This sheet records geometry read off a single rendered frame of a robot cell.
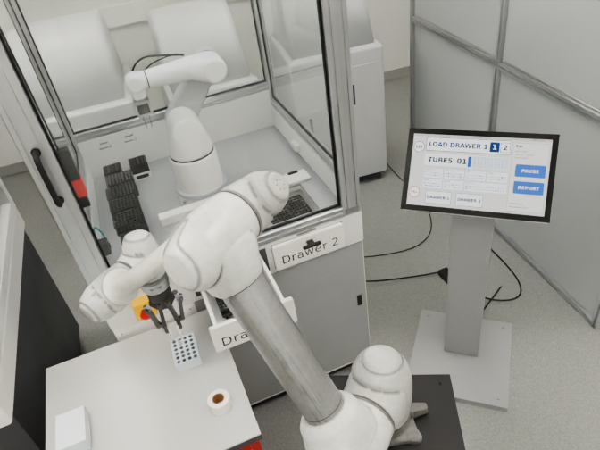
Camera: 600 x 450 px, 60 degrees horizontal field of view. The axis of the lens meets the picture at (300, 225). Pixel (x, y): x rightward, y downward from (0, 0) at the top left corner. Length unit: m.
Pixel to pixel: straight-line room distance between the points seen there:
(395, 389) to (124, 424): 0.88
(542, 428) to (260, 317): 1.74
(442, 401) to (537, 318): 1.43
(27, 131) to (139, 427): 0.93
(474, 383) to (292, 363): 1.58
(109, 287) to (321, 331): 1.16
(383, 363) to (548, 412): 1.40
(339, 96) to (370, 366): 0.89
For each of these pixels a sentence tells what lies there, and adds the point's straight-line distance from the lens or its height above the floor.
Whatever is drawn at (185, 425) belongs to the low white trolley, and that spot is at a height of 0.76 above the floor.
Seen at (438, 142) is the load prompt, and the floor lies 1.16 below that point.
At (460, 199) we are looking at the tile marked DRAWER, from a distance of 2.00.
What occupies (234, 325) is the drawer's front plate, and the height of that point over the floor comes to 0.91.
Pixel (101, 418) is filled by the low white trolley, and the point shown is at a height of 0.76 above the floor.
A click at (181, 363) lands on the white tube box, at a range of 1.84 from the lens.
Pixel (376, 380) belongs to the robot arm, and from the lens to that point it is 1.35.
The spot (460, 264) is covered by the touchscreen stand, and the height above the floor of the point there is 0.62.
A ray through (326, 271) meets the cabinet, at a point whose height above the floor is 0.70.
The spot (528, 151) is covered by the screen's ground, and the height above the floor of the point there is 1.15.
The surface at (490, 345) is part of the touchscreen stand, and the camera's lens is 2.78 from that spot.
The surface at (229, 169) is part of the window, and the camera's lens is 1.77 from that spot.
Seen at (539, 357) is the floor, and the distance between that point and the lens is 2.83.
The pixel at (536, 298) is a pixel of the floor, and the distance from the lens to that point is 3.10.
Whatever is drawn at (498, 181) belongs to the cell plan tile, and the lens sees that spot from 2.01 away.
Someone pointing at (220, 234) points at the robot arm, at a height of 1.56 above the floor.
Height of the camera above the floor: 2.16
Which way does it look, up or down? 37 degrees down
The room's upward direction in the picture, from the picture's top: 9 degrees counter-clockwise
